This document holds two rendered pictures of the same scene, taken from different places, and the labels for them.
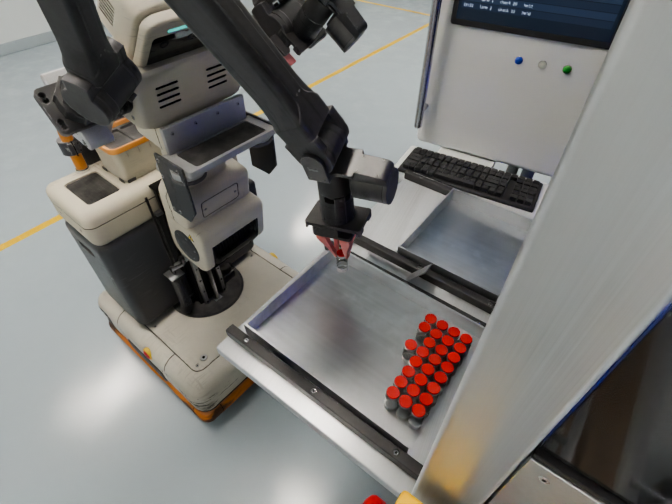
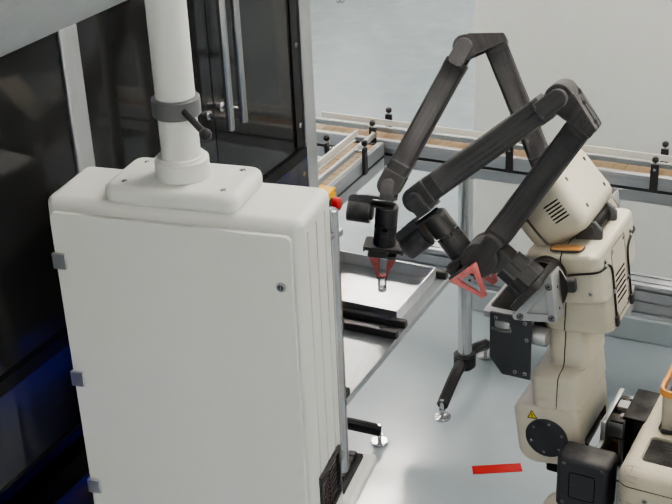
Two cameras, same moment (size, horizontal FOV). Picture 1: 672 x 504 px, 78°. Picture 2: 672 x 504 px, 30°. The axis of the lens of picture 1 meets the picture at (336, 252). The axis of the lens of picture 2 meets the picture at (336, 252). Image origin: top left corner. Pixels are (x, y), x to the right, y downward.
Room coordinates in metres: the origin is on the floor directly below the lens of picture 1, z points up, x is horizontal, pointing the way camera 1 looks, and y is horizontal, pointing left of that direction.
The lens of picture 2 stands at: (3.31, -0.66, 2.45)
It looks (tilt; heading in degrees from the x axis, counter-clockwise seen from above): 26 degrees down; 169
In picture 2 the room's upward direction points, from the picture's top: 3 degrees counter-clockwise
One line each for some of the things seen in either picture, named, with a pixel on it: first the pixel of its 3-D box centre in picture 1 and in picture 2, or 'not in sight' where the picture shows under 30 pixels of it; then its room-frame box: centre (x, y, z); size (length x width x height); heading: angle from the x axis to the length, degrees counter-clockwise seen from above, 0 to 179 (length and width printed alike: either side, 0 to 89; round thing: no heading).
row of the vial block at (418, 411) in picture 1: (441, 378); not in sight; (0.33, -0.17, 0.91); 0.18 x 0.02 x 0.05; 142
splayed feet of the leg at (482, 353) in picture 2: not in sight; (464, 369); (-0.36, 0.49, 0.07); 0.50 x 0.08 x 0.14; 142
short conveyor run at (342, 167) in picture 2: not in sight; (321, 181); (-0.23, -0.02, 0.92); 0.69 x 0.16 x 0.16; 142
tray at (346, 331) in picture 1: (363, 331); (357, 283); (0.42, -0.05, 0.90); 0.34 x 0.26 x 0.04; 52
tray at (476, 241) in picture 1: (497, 252); not in sight; (0.62, -0.35, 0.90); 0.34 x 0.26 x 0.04; 52
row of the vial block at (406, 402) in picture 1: (429, 371); not in sight; (0.34, -0.15, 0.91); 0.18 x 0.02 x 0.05; 142
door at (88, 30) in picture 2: not in sight; (155, 126); (0.72, -0.55, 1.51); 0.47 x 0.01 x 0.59; 142
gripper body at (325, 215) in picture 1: (337, 206); (385, 236); (0.55, 0.00, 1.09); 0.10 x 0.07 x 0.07; 68
